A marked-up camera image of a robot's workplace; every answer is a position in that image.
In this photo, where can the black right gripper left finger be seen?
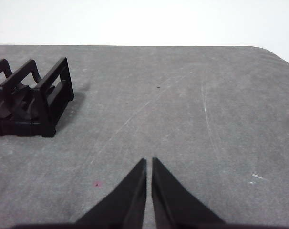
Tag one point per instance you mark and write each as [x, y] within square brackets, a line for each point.
[125, 205]

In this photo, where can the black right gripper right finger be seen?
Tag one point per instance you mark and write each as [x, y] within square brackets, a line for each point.
[175, 205]

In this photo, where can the black plate rack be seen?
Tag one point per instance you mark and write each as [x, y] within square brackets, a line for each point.
[20, 119]

